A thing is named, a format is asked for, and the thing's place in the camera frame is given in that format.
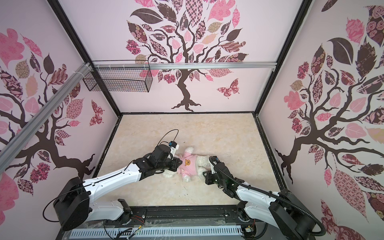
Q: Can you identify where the white teddy bear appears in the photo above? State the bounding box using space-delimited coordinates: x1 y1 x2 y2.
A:
162 147 211 183

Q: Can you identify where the pink teddy hoodie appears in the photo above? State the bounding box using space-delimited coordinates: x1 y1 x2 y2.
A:
177 151 198 178

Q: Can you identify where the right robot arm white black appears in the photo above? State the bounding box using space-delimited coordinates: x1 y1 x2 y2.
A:
203 156 326 240

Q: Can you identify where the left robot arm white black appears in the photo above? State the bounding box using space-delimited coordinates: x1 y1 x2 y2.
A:
53 142 182 231

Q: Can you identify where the right black corrugated cable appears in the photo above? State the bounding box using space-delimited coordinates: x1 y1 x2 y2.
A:
209 155 327 237

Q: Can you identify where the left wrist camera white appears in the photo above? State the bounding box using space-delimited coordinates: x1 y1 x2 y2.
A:
169 141 180 156

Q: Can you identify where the left black camera cable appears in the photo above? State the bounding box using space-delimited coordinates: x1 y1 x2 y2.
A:
157 129 180 146

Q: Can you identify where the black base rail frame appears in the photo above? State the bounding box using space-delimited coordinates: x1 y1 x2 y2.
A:
56 204 316 240

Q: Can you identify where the white slotted cable duct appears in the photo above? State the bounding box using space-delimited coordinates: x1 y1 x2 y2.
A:
64 226 243 240

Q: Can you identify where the black wire basket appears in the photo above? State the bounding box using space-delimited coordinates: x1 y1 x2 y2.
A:
83 60 153 93

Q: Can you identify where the back aluminium rail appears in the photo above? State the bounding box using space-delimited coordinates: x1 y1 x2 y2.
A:
94 61 277 70

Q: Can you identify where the aluminium rail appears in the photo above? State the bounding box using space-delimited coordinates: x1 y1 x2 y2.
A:
94 61 277 70
1 63 92 173

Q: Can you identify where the left aluminium rail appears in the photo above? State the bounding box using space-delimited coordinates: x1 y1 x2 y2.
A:
1 63 92 173

